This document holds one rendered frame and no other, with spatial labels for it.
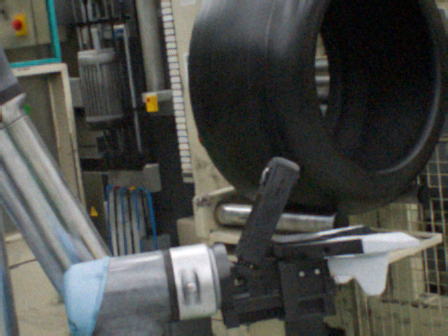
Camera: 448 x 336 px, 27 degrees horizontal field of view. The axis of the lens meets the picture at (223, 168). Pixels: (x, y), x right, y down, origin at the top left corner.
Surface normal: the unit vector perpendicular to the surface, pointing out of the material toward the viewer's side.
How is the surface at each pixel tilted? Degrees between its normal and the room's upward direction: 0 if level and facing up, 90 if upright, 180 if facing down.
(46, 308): 90
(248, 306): 82
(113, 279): 52
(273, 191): 85
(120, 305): 90
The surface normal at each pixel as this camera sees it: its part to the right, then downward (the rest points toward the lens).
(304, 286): 0.12, -0.01
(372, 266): -0.44, 0.07
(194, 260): 0.00, -0.66
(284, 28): -0.06, -0.17
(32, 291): 0.68, 0.02
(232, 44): -0.73, -0.11
